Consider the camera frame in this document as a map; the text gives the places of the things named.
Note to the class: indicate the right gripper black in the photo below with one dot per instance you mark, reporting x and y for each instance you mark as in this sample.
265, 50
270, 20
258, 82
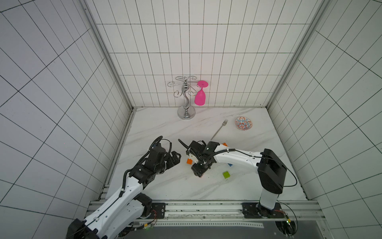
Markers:
197, 156

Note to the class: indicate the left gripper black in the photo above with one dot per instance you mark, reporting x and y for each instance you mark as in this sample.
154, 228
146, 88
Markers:
170, 163

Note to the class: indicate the small lime green lego brick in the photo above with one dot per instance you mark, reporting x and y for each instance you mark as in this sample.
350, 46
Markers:
226, 174

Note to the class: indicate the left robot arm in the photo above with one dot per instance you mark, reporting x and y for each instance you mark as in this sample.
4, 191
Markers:
128, 203

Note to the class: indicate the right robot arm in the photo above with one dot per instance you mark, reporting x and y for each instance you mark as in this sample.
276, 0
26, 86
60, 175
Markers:
270, 169

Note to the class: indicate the silver fork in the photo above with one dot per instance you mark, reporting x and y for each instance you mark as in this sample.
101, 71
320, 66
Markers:
222, 125

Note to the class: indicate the chrome glass holder stand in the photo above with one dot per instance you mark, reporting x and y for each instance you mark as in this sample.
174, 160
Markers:
186, 111

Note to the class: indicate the patterned small bowl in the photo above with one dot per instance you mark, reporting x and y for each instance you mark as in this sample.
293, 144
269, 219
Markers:
243, 123

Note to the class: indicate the pink wine glass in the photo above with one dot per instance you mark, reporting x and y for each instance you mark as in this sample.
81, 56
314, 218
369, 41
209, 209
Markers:
200, 98

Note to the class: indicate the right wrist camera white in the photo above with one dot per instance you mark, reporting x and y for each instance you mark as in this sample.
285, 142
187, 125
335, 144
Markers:
190, 155

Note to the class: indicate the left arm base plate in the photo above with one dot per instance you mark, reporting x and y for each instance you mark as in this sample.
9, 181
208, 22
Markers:
154, 211

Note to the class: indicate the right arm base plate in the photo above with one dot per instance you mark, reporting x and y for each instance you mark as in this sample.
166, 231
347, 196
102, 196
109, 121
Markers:
256, 211

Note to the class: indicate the aluminium mounting rail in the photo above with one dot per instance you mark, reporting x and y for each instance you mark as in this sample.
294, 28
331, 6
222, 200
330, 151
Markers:
226, 213

